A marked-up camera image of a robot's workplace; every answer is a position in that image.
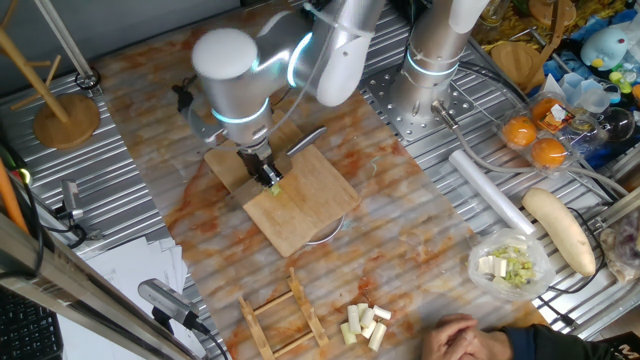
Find small grey webcam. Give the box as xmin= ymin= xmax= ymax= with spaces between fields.
xmin=53 ymin=178 xmax=87 ymax=224

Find silver depth camera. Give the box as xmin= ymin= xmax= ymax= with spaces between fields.
xmin=137 ymin=278 xmax=201 ymax=331

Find clear plastic measuring cup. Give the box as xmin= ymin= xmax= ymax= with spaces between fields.
xmin=559 ymin=72 xmax=622 ymax=114

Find green yellow toy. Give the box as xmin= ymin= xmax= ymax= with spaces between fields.
xmin=607 ymin=69 xmax=634 ymax=95

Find round wooden board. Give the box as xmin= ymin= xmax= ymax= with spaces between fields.
xmin=490 ymin=40 xmax=547 ymax=94

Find blue sleeved right forearm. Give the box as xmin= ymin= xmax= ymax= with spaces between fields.
xmin=499 ymin=323 xmax=640 ymax=360

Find orange rod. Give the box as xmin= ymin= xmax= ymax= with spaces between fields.
xmin=0 ymin=157 xmax=30 ymax=235

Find white paper sheets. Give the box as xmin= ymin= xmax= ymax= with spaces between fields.
xmin=57 ymin=234 xmax=207 ymax=360

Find dark glass bowl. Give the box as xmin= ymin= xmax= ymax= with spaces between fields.
xmin=597 ymin=106 xmax=637 ymax=143

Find wooden mug tree stand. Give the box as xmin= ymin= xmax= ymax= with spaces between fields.
xmin=0 ymin=0 xmax=101 ymax=150

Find metal frame bar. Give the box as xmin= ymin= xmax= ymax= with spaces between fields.
xmin=0 ymin=212 xmax=201 ymax=360

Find wrist camera with grey bracket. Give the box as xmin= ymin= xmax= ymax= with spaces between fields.
xmin=171 ymin=82 xmax=226 ymax=149

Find person's right hand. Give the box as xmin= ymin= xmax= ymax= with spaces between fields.
xmin=453 ymin=317 xmax=514 ymax=360

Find black camera cable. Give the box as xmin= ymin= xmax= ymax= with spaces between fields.
xmin=192 ymin=319 xmax=230 ymax=360

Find grey robot hose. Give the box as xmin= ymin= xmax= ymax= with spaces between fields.
xmin=431 ymin=98 xmax=630 ymax=197

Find white daikon radish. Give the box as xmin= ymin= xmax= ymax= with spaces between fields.
xmin=521 ymin=187 xmax=598 ymax=278

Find clear plastic clamshell box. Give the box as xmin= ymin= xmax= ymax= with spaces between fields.
xmin=497 ymin=90 xmax=584 ymax=177

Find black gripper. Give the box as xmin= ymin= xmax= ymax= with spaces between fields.
xmin=237 ymin=147 xmax=284 ymax=187

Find small wooden stand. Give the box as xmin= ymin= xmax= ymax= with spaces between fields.
xmin=528 ymin=0 xmax=578 ymax=27

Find orange marble pattern mat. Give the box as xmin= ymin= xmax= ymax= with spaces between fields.
xmin=93 ymin=2 xmax=557 ymax=360

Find glass jar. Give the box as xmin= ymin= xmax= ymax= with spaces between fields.
xmin=479 ymin=0 xmax=507 ymax=27

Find plastic bag with vegetables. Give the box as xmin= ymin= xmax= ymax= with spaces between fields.
xmin=598 ymin=209 xmax=640 ymax=285

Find person's left hand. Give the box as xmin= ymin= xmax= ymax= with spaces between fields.
xmin=422 ymin=313 xmax=476 ymax=360

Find clear plastic bag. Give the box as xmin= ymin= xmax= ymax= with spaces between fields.
xmin=467 ymin=228 xmax=557 ymax=302

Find orange fruit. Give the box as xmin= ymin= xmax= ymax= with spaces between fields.
xmin=502 ymin=115 xmax=539 ymax=149
xmin=530 ymin=137 xmax=568 ymax=169
xmin=530 ymin=97 xmax=566 ymax=126

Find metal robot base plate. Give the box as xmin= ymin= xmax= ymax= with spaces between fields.
xmin=363 ymin=62 xmax=475 ymax=142

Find white plastic wrap roll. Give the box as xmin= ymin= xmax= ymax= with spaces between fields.
xmin=448 ymin=148 xmax=537 ymax=236

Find thin steel knife blade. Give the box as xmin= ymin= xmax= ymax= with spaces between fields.
xmin=228 ymin=125 xmax=328 ymax=210

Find black power cable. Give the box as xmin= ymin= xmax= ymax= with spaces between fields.
xmin=532 ymin=206 xmax=607 ymax=329

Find white metal pole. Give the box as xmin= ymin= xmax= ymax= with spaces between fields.
xmin=32 ymin=0 xmax=103 ymax=92

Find thin black cable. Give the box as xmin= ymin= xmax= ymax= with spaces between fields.
xmin=18 ymin=169 xmax=47 ymax=279

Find aluminium profile rail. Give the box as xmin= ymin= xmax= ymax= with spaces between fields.
xmin=593 ymin=185 xmax=640 ymax=230

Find black keyboard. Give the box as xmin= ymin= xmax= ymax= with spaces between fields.
xmin=0 ymin=287 xmax=65 ymax=360

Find wooden cutting board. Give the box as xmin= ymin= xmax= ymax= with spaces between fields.
xmin=203 ymin=109 xmax=362 ymax=259

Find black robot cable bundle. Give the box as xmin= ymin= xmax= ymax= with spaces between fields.
xmin=457 ymin=58 xmax=531 ymax=104

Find blue plush toy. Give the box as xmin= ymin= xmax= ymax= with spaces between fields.
xmin=579 ymin=25 xmax=630 ymax=71

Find wooden knife rack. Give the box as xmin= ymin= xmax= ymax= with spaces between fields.
xmin=238 ymin=267 xmax=330 ymax=360

